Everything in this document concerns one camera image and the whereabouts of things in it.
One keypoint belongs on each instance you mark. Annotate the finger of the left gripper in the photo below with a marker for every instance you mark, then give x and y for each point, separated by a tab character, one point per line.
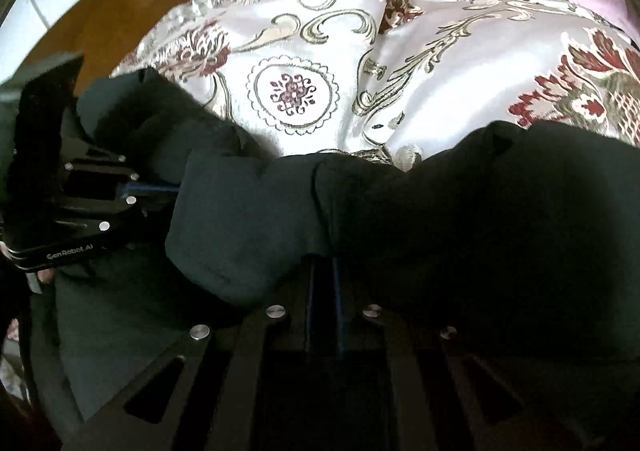
106	176
74	225

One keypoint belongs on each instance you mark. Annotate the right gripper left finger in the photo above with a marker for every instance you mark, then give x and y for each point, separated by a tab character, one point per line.
251	383

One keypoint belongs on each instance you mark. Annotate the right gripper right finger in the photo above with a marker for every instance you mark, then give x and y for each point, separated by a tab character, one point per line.
401	390

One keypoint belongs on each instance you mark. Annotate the large black garment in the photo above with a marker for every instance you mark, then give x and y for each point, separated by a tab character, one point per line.
522	242

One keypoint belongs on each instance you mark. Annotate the person's left hand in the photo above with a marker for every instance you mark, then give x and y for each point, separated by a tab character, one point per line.
44	276

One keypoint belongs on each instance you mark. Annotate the brown wooden headboard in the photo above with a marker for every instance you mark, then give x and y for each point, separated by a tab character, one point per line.
104	31

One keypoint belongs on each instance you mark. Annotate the floral satin bedspread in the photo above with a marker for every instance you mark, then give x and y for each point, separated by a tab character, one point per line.
395	80

